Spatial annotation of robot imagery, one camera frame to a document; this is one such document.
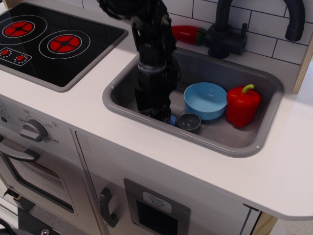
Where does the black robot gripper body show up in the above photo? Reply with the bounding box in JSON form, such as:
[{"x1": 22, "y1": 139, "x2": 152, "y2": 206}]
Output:
[{"x1": 135, "y1": 61, "x2": 181, "y2": 105}]

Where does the white cabinet door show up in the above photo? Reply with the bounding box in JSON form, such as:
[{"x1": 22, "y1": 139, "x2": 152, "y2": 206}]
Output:
[{"x1": 75, "y1": 131, "x2": 261, "y2": 235}]

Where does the toy oven door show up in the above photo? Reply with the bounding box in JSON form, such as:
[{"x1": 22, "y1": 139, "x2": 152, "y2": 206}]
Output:
[{"x1": 0, "y1": 135, "x2": 104, "y2": 235}]

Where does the red toy chili pepper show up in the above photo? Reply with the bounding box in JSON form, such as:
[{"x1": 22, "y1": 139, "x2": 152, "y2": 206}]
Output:
[{"x1": 172, "y1": 25, "x2": 207, "y2": 46}]

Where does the grey oven dial knob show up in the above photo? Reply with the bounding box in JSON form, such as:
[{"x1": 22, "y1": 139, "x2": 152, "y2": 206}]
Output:
[{"x1": 20, "y1": 119, "x2": 48, "y2": 142}]

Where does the light blue plastic bowl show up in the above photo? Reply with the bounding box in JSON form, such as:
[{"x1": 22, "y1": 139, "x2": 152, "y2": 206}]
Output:
[{"x1": 183, "y1": 82, "x2": 227, "y2": 121}]

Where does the red toy bell pepper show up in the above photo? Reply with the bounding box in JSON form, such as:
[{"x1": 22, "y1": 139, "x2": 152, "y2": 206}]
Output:
[{"x1": 226, "y1": 84, "x2": 261, "y2": 127}]

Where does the grey toy dispenser panel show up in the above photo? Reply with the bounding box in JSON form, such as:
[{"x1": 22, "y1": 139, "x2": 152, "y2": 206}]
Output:
[{"x1": 124, "y1": 178, "x2": 191, "y2": 235}]

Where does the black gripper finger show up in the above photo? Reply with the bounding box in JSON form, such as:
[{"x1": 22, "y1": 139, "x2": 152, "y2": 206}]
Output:
[
  {"x1": 149, "y1": 104, "x2": 171, "y2": 123},
  {"x1": 135, "y1": 90, "x2": 153, "y2": 116}
]

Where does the grey plastic sink basin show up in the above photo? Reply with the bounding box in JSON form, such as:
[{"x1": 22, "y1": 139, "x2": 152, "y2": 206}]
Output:
[{"x1": 103, "y1": 48, "x2": 284, "y2": 158}]

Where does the grey cabinet door handle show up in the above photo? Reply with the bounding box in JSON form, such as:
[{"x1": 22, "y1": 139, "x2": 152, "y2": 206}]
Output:
[{"x1": 99, "y1": 188, "x2": 118, "y2": 228}]

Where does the grey oven door handle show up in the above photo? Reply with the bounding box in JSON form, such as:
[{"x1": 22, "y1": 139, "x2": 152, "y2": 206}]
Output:
[{"x1": 0, "y1": 142, "x2": 40, "y2": 162}]

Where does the dark grey toy faucet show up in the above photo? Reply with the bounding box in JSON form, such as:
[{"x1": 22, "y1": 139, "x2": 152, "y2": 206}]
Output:
[{"x1": 204, "y1": 0, "x2": 305, "y2": 59}]

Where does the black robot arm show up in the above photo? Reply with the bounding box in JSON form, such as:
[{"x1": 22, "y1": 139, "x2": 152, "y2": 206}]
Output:
[{"x1": 98, "y1": 0, "x2": 181, "y2": 123}]

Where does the black toy stove top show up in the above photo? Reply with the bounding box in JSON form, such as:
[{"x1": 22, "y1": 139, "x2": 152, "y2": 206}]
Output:
[{"x1": 0, "y1": 3, "x2": 128, "y2": 93}]

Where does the blue-handled grey toy spoon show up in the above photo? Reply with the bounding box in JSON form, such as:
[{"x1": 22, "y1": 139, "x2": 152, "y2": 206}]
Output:
[{"x1": 169, "y1": 110, "x2": 201, "y2": 132}]

